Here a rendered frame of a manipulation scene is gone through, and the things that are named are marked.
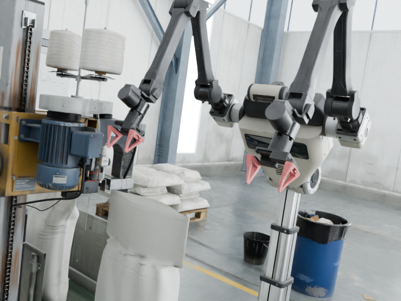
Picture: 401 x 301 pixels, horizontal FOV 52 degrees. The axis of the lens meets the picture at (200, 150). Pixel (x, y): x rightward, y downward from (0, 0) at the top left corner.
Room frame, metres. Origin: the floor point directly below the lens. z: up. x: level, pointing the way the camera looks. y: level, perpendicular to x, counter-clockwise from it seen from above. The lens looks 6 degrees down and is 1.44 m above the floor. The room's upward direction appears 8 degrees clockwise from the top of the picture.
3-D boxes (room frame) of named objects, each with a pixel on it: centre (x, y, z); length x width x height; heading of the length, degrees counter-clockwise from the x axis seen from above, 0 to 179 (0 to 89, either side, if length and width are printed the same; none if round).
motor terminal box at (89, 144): (1.47, 0.41, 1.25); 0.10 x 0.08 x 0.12; 167
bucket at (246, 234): (4.01, -0.69, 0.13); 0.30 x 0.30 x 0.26
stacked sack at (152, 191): (4.84, 0.68, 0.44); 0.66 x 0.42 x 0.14; 46
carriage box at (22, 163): (1.66, 0.68, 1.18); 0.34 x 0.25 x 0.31; 142
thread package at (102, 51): (1.62, 0.43, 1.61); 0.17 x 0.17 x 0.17
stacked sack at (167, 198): (4.75, 0.49, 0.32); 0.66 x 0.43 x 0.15; 144
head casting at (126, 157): (1.95, 0.50, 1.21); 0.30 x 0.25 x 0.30; 52
